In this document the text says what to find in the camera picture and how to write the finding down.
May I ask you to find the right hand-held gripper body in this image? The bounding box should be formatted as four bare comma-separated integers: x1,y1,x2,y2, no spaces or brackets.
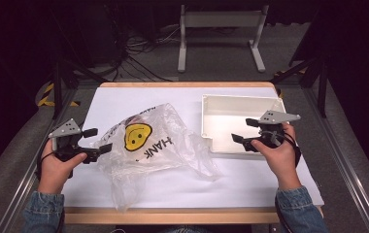
242,110,302,153

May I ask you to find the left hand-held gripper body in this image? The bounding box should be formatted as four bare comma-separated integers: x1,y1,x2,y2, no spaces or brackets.
48,117,101,165

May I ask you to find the white plastic tray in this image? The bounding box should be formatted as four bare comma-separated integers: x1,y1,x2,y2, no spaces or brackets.
200,93,287,156

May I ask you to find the clear plastic bag yellow face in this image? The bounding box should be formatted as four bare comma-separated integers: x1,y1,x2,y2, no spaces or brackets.
89,102,224,214

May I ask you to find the person's right hand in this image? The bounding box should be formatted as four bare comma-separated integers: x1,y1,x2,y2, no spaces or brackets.
250,121,299,191

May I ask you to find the person's left hand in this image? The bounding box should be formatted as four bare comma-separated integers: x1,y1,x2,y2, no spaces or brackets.
37,139,88,195

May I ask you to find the white paper sheet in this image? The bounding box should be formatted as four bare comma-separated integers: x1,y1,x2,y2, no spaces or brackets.
61,86,325,209

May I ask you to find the yellow black floor tape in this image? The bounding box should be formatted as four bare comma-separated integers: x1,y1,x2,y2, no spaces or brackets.
36,83,82,108

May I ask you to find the black tripod stand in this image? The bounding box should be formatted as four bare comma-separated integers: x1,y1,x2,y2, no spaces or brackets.
269,52,332,119
50,57,110,120

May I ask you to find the wooden table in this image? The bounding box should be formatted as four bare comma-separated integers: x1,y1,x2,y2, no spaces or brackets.
63,81,324,225

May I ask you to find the white metal stand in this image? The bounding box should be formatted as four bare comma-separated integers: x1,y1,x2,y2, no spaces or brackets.
177,4,270,74

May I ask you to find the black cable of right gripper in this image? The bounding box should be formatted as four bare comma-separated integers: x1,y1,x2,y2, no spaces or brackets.
273,130,303,169

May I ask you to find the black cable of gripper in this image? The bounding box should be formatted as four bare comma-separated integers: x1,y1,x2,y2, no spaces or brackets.
35,150,56,183
273,130,303,169

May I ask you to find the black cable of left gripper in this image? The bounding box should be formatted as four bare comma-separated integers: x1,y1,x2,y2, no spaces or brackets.
35,150,56,183

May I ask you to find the metal floor rail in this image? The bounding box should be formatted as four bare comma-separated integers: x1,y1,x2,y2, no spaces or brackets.
303,86,369,233
0,86,79,233

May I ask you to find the bundle of floor cables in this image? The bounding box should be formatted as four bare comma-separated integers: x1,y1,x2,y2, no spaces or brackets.
106,23,181,83

